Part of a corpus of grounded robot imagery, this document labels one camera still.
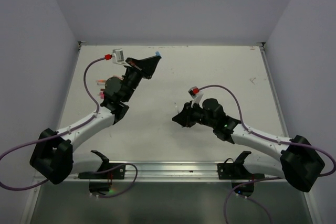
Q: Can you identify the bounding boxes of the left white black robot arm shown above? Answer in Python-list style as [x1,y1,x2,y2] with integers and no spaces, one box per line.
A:
[29,53,161,185]

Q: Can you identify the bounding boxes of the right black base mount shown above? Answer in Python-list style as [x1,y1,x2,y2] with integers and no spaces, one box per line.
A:
[217,151,265,197]

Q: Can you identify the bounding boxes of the orange capped pen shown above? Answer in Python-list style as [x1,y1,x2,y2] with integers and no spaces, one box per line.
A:
[96,80,106,86]

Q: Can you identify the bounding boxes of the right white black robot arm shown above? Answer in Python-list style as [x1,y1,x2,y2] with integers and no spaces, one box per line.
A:
[172,98,325,192]

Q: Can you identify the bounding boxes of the pink capped pen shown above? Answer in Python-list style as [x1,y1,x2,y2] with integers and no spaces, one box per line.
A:
[99,91,104,99]

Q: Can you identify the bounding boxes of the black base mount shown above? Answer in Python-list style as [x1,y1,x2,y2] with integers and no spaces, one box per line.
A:
[78,151,126,197]
[217,151,265,197]

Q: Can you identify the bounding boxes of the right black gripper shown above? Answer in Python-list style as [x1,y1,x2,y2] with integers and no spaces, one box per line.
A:
[172,100,216,128]

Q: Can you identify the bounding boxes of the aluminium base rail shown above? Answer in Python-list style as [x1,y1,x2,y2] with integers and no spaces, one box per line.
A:
[73,163,266,183]

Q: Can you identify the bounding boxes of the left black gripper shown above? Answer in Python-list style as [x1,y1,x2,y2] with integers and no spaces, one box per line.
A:
[122,55,160,102]

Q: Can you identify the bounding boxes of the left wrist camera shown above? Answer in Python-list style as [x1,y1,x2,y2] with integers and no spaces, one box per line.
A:
[112,49,128,66]

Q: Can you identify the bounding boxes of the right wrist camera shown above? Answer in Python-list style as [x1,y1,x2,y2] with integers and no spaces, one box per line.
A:
[188,87,203,106]

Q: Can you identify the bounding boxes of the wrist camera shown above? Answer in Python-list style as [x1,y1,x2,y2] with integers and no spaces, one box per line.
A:
[188,87,203,106]
[112,49,128,66]

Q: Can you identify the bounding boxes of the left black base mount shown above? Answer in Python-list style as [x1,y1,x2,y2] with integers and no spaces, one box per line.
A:
[78,151,126,197]

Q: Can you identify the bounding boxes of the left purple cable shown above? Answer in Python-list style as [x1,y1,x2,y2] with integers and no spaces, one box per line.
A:
[0,56,112,190]

